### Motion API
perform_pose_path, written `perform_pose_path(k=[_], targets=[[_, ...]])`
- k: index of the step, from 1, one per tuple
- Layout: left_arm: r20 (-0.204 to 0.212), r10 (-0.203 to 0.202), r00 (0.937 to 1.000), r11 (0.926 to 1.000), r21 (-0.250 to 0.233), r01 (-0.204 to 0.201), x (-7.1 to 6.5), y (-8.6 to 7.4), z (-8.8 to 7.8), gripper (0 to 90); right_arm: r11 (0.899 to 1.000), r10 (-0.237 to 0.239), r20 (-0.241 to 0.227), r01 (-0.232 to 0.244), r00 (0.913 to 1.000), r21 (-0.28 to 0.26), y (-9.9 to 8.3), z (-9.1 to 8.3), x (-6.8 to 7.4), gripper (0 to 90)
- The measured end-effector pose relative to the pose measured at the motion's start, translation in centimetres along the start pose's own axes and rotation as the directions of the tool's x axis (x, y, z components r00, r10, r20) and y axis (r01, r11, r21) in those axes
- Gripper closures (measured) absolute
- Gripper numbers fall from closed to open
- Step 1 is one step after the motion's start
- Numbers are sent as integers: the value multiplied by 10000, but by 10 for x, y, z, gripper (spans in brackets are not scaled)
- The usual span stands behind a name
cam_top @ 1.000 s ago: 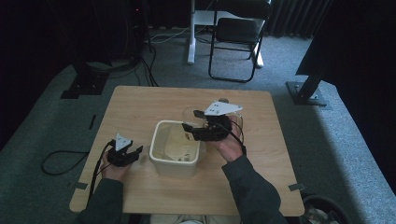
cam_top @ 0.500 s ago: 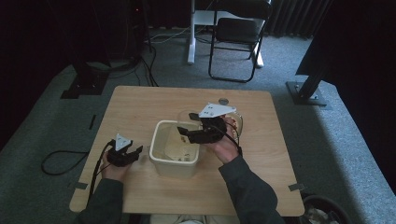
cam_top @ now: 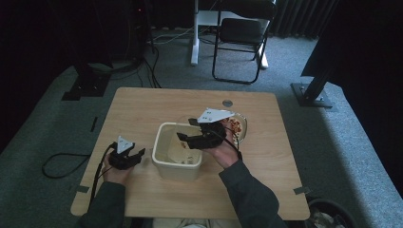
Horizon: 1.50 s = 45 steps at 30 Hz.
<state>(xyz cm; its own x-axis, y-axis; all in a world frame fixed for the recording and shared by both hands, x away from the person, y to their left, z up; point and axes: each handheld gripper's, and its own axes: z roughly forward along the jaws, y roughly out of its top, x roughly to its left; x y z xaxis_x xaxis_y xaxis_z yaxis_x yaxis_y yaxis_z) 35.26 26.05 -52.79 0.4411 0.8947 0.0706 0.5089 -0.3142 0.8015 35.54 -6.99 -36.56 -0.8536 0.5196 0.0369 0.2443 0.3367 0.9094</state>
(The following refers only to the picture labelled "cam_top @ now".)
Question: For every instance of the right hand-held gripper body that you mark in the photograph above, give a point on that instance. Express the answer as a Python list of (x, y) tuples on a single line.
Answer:
[(210, 131)]

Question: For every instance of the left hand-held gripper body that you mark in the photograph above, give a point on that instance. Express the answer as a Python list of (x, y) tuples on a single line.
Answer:
[(122, 156)]

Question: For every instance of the red dried fruit pieces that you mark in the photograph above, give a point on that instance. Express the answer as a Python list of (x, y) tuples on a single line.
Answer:
[(236, 126)]

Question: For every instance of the cream square plastic bin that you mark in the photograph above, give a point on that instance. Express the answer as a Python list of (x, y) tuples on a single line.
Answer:
[(177, 167)]

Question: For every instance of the round clear-rimmed beige bowl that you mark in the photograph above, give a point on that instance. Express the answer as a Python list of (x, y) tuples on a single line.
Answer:
[(241, 126)]

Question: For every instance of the person's left hand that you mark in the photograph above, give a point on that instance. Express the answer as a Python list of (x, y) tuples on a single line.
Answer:
[(115, 174)]

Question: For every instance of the person's right hand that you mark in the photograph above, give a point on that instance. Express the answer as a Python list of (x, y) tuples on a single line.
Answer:
[(225, 153)]

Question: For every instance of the grey round table grommet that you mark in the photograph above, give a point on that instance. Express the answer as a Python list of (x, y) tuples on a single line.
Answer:
[(227, 103)]

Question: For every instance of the small black floor strip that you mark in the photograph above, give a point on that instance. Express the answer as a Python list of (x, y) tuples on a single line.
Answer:
[(93, 124)]

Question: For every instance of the grey tape strip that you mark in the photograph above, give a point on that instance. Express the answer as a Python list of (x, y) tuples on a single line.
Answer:
[(80, 189), (301, 190)]

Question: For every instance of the black stand with square base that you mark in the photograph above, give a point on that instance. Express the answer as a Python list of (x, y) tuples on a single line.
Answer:
[(86, 83)]

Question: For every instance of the black folding chair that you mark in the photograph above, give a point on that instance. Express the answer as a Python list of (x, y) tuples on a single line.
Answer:
[(242, 31)]

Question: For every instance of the black stand with bolted base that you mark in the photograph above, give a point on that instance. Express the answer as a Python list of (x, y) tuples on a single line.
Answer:
[(312, 95)]

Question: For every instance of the dark pleated curtain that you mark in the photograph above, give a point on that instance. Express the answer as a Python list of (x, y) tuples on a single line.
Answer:
[(301, 17)]

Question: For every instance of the black round waste basket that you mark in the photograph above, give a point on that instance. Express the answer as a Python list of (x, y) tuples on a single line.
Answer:
[(332, 215)]

